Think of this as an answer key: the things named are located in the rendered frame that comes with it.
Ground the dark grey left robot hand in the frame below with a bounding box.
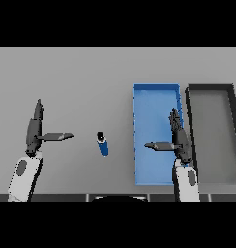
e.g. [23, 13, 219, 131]
[25, 98, 74, 159]

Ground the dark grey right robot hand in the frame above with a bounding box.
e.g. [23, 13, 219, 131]
[143, 108, 192, 164]

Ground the blue bin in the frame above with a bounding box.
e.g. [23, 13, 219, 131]
[133, 83, 192, 187]

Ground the dark grey bin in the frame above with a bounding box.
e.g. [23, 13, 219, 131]
[185, 83, 236, 186]

